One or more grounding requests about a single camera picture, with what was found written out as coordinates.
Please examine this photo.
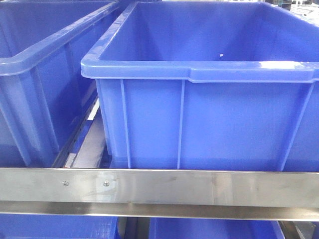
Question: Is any steel shelf front beam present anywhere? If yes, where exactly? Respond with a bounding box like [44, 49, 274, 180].
[0, 168, 319, 222]

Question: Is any blue bin front left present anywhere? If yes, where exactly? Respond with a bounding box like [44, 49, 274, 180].
[81, 1, 319, 172]

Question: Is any blue bin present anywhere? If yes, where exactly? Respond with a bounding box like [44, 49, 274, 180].
[149, 218, 284, 239]
[0, 214, 120, 239]
[81, 1, 319, 172]
[0, 0, 120, 167]

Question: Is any blue bin lower middle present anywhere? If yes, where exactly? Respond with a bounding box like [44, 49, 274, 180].
[149, 218, 284, 239]

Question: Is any blue bin far left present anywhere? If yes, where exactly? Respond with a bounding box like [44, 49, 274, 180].
[0, 0, 120, 167]

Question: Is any blue bin lower left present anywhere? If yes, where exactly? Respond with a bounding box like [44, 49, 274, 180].
[0, 214, 120, 239]

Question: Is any white roller rail left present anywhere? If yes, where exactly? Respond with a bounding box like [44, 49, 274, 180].
[52, 91, 106, 169]

